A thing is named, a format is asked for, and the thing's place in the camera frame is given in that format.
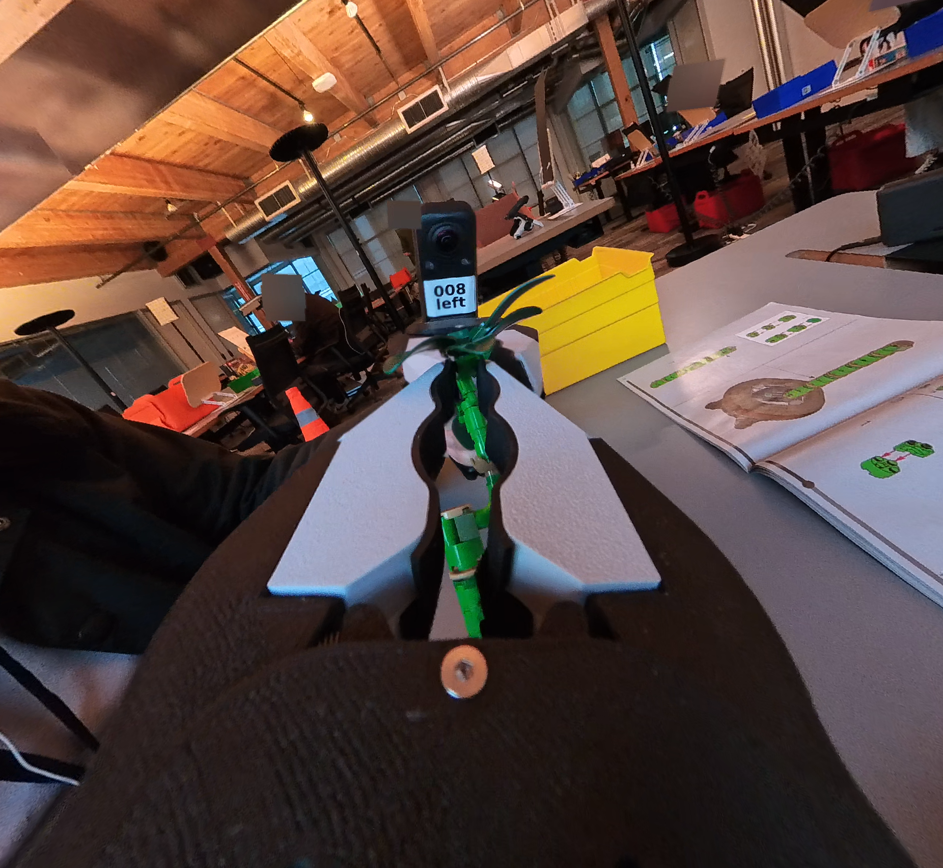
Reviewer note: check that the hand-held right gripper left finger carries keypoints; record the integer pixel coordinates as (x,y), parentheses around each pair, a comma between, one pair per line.
(353,514)

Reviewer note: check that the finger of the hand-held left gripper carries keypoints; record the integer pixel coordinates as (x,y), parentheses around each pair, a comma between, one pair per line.
(527,367)
(421,360)

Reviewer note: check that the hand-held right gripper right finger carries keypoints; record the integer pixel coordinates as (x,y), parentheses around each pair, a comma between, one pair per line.
(582,514)

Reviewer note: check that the thin green bamboo branch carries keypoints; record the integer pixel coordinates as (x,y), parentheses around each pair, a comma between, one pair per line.
(471,397)

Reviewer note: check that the yellow plastic bin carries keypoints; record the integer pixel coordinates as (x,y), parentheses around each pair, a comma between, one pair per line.
(589,323)

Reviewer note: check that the tan-capped green bamboo stalk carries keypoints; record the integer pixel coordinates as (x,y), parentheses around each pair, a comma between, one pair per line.
(460,551)

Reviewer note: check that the building instruction booklet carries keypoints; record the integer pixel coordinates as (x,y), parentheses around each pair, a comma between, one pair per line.
(847,455)

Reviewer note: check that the person's left forearm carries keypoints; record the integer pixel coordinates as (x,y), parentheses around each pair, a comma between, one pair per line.
(110,500)

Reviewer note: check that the grey desk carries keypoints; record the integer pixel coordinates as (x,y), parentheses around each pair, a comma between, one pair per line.
(737,279)

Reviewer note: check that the black white handheld device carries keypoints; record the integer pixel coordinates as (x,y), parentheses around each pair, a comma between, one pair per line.
(524,218)

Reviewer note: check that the grey work table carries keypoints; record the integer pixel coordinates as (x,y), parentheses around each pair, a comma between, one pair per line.
(545,235)

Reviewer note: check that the orange traffic cone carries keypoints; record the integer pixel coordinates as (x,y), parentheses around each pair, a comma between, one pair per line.
(306,417)

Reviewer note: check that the black pole stand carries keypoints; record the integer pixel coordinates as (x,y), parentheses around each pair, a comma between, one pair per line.
(339,220)
(648,87)
(74,360)

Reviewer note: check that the black office chair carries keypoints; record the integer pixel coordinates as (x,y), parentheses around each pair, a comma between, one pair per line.
(276,367)

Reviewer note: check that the small green bin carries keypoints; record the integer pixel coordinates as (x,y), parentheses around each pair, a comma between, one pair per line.
(243,380)

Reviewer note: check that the red container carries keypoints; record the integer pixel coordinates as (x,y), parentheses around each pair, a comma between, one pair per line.
(729,204)
(663,218)
(873,159)

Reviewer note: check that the person's light grey garment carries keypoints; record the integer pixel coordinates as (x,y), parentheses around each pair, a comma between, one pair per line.
(44,698)

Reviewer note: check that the blue plastic bin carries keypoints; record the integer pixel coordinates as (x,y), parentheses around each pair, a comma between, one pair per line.
(924,36)
(792,91)

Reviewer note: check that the long wooden table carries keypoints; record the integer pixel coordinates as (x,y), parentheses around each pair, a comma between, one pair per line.
(810,106)

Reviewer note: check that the black power box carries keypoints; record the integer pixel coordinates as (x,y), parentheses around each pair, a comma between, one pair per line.
(913,209)

